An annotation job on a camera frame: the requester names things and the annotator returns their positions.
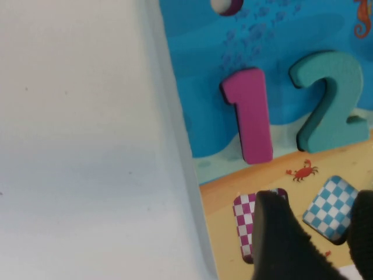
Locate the teal wooden number two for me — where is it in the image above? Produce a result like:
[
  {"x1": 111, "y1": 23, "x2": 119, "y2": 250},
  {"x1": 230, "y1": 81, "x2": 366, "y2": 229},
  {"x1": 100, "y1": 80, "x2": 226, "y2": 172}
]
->
[{"x1": 288, "y1": 51, "x2": 370, "y2": 154}]

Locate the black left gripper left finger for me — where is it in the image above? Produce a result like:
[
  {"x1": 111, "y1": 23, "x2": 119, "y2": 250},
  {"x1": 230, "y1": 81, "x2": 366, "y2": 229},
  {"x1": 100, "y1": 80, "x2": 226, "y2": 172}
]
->
[{"x1": 251, "y1": 188, "x2": 344, "y2": 280}]

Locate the magenta wooden number one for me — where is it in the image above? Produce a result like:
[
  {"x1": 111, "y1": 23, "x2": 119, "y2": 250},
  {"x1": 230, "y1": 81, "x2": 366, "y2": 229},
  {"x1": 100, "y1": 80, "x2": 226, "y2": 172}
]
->
[{"x1": 219, "y1": 67, "x2": 274, "y2": 165}]

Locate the ocean print wooden puzzle board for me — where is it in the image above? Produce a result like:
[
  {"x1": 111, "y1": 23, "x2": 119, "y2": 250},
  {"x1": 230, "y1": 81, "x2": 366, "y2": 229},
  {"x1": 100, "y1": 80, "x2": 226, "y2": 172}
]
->
[{"x1": 159, "y1": 0, "x2": 373, "y2": 280}]

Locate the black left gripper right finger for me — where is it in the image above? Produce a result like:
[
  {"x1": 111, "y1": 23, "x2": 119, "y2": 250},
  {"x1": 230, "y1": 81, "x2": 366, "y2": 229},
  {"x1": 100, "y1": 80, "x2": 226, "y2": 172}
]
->
[{"x1": 348, "y1": 189, "x2": 373, "y2": 280}]

